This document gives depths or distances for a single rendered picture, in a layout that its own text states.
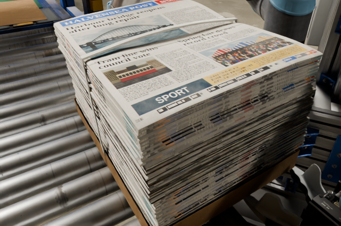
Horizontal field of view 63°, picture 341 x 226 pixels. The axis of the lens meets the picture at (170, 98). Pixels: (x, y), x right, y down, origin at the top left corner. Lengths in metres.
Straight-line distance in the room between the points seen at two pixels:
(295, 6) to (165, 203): 0.59
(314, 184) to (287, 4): 0.45
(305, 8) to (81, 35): 0.55
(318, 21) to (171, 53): 0.91
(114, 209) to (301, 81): 0.35
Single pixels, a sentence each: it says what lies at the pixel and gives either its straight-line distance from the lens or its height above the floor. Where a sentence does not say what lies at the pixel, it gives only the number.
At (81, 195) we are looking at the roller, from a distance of 0.54.
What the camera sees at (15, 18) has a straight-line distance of 1.55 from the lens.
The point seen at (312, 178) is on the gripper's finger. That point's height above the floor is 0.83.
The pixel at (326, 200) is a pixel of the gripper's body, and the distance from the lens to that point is 0.46.
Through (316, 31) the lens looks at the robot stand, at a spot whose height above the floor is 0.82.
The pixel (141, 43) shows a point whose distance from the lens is 0.44.
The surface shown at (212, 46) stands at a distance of 0.42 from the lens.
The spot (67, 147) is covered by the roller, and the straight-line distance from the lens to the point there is 0.63.
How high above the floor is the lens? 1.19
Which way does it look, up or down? 33 degrees down
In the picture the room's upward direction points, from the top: straight up
